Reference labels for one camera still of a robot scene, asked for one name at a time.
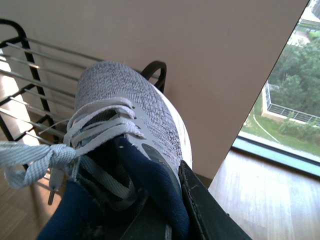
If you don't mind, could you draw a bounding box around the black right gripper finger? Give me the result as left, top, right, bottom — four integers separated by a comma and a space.
178, 161, 251, 240

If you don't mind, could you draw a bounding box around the grey knit sneaker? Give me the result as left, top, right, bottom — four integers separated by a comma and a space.
0, 61, 190, 240

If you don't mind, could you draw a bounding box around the black metal shoe rack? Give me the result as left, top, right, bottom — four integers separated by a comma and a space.
0, 18, 168, 181

